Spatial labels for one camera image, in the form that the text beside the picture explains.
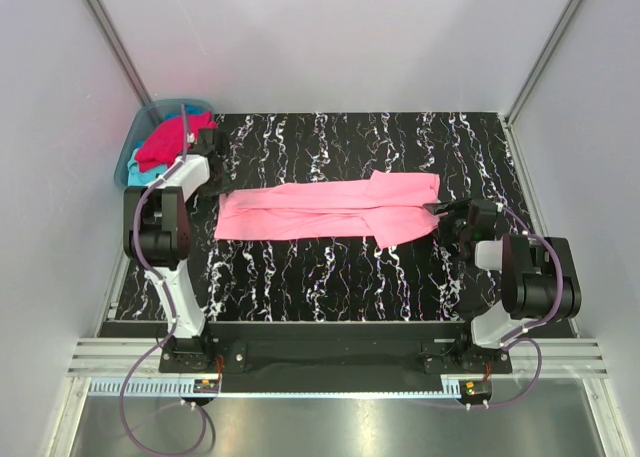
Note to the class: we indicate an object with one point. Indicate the teal blue t shirt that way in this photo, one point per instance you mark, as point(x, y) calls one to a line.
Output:
point(138, 178)

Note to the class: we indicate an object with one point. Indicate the translucent blue plastic basket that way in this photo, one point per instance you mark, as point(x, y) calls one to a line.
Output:
point(145, 121)

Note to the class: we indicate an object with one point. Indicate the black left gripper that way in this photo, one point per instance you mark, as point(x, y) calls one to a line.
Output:
point(224, 186)

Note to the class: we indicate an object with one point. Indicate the white slotted cable duct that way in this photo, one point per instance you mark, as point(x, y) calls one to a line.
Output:
point(155, 387)

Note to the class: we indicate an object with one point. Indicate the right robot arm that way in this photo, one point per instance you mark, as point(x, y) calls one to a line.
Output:
point(539, 284)

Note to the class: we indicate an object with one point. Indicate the magenta t shirt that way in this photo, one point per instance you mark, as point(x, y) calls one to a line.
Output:
point(166, 142)

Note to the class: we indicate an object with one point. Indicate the aluminium front rail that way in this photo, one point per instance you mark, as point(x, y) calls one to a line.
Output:
point(555, 358)

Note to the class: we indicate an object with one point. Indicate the aluminium corner post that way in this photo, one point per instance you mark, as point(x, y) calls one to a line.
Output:
point(108, 30)
point(560, 28)

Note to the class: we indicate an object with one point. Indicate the left aluminium corner post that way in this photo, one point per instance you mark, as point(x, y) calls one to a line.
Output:
point(108, 30)

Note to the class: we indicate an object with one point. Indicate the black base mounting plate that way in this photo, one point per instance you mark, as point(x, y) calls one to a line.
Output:
point(300, 380)

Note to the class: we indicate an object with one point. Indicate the right aluminium corner post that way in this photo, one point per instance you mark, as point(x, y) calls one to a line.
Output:
point(560, 28)

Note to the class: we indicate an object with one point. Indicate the pink t shirt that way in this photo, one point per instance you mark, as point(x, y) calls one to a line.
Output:
point(388, 207)

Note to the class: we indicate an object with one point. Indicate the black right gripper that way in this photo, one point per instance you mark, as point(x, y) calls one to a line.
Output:
point(460, 208)

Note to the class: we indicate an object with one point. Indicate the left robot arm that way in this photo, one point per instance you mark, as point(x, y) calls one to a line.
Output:
point(157, 235)

